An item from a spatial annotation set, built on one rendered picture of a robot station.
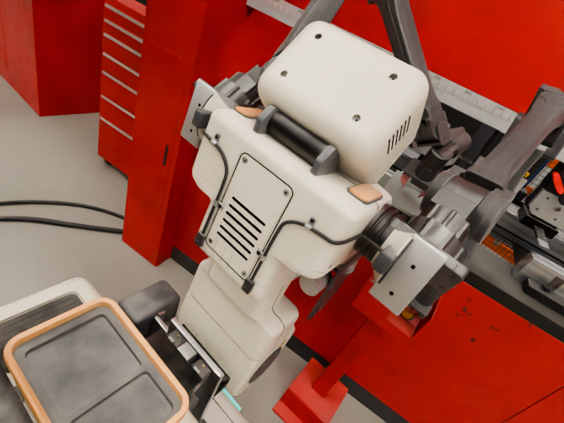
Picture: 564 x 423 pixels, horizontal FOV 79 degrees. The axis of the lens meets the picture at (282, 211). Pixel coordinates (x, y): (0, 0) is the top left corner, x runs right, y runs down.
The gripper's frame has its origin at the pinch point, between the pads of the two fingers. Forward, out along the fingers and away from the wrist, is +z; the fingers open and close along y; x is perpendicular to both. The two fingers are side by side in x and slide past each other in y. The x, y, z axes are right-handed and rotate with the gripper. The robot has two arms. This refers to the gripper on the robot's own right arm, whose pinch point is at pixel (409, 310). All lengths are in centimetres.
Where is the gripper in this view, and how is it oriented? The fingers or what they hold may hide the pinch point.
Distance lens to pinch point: 119.4
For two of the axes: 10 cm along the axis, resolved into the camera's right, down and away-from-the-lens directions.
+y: 6.3, -5.1, 5.8
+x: -7.5, -5.8, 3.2
